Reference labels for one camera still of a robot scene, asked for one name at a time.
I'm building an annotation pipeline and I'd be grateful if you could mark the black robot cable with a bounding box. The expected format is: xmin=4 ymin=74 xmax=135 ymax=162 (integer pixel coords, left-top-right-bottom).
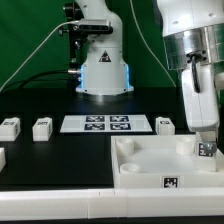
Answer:
xmin=0 ymin=69 xmax=82 ymax=96

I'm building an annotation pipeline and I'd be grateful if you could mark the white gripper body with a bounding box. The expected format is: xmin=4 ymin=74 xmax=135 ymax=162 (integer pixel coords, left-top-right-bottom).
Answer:
xmin=182 ymin=64 xmax=220 ymax=132

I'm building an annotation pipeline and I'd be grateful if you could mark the white square tabletop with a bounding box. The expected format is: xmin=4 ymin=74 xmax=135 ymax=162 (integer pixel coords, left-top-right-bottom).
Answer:
xmin=111 ymin=135 xmax=224 ymax=189

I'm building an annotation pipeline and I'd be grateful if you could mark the white marker base plate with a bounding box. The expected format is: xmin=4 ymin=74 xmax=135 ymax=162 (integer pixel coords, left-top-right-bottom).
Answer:
xmin=60 ymin=115 xmax=152 ymax=133

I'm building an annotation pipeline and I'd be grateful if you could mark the white camera cable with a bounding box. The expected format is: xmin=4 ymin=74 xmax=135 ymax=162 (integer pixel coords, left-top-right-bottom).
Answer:
xmin=0 ymin=21 xmax=80 ymax=94

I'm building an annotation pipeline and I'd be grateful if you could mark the white left obstacle block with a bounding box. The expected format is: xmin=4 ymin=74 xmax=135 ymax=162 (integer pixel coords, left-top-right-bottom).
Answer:
xmin=0 ymin=147 xmax=6 ymax=172

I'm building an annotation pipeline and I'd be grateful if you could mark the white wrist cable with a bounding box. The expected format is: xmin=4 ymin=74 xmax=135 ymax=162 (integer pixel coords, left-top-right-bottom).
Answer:
xmin=129 ymin=0 xmax=178 ymax=88

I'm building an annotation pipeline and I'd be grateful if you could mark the black camera on mount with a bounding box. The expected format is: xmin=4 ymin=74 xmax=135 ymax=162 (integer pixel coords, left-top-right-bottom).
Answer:
xmin=58 ymin=19 xmax=114 ymax=36

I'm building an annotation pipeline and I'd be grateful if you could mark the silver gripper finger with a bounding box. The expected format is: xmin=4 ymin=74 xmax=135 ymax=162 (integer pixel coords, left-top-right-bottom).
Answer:
xmin=199 ymin=131 xmax=217 ymax=157

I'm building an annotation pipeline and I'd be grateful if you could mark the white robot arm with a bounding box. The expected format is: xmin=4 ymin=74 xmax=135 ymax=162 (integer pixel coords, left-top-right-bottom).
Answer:
xmin=64 ymin=0 xmax=224 ymax=154

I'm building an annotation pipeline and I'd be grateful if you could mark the white front obstacle wall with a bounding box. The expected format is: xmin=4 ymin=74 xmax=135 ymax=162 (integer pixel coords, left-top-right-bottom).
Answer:
xmin=0 ymin=187 xmax=224 ymax=221

